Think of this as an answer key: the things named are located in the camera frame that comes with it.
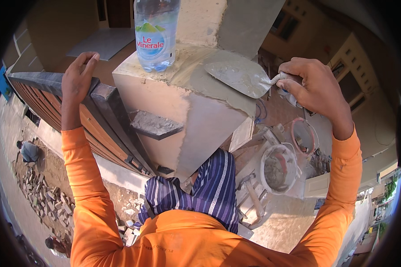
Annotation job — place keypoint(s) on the person's right hand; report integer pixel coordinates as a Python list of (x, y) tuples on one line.
[(315, 86)]

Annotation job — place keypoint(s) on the person's left hand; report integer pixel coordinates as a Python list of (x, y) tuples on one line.
[(75, 83)]

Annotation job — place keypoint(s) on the brown slatted metal gate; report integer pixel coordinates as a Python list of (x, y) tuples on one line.
[(100, 123)]

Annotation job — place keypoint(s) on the steel masonry trowel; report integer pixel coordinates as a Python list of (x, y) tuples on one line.
[(240, 78)]

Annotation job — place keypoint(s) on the orange plastic bucket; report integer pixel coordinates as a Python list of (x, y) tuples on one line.
[(304, 135)]

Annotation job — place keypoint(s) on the blue sign board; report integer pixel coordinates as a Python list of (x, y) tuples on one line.
[(3, 83)]

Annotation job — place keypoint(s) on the white bucket with mortar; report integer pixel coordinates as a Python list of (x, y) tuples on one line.
[(279, 170)]

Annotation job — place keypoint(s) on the clear plastic water bottle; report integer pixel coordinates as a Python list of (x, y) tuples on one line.
[(155, 36)]

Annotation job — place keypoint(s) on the plastered concrete pillar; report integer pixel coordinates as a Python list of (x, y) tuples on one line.
[(207, 130)]

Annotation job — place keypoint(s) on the pile of paving stones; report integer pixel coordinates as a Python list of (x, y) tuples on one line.
[(46, 200)]

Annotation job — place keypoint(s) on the person's legs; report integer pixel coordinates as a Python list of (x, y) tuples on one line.
[(210, 187)]

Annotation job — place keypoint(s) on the person's body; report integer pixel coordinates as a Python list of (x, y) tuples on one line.
[(187, 243)]

